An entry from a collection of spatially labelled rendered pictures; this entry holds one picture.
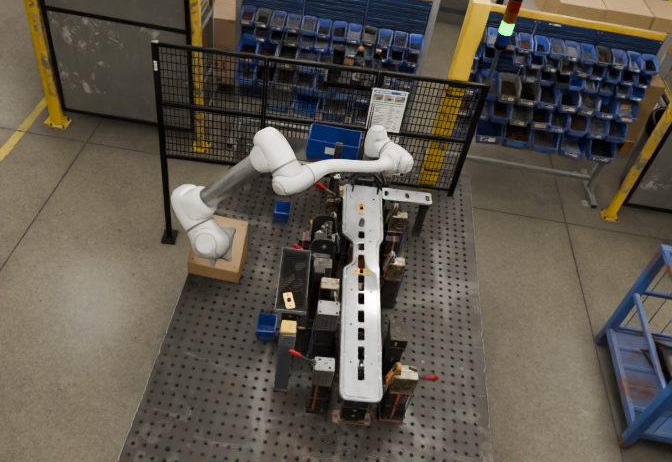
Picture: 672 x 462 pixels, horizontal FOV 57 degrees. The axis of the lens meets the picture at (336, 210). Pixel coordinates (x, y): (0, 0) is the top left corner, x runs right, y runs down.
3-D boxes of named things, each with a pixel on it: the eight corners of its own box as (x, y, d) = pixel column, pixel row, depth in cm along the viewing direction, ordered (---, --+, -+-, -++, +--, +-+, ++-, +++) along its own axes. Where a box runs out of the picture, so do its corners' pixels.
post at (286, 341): (288, 392, 292) (296, 337, 262) (272, 390, 291) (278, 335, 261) (289, 377, 297) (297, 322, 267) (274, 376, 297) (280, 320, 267)
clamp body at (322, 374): (327, 417, 285) (337, 374, 260) (302, 415, 284) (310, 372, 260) (328, 398, 292) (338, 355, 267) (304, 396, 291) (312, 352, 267)
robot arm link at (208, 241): (208, 263, 323) (198, 267, 302) (191, 233, 324) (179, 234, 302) (235, 248, 323) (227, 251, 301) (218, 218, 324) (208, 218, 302)
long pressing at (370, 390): (388, 404, 261) (389, 402, 260) (335, 399, 260) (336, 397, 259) (381, 188, 362) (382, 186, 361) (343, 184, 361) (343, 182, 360)
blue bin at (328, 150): (356, 165, 368) (359, 148, 359) (305, 156, 368) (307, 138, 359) (358, 148, 380) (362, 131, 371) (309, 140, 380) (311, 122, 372)
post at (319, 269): (316, 323, 322) (324, 273, 295) (306, 322, 322) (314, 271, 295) (316, 315, 326) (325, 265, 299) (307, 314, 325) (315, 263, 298)
